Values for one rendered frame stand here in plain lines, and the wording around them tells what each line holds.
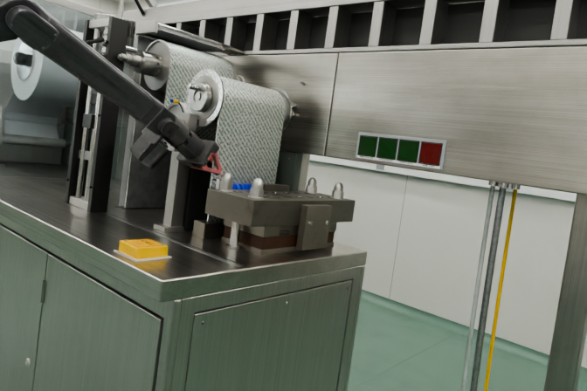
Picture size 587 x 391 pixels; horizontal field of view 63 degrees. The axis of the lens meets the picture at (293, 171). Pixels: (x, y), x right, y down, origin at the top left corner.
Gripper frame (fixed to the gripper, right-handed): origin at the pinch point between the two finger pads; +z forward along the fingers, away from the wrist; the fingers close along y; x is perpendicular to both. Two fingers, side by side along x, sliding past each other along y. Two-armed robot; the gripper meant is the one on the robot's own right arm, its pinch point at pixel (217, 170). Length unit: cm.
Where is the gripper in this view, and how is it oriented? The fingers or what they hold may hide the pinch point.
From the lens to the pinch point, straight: 123.9
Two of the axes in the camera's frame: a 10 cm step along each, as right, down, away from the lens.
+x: 4.4, -8.3, 3.3
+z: 5.0, 5.4, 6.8
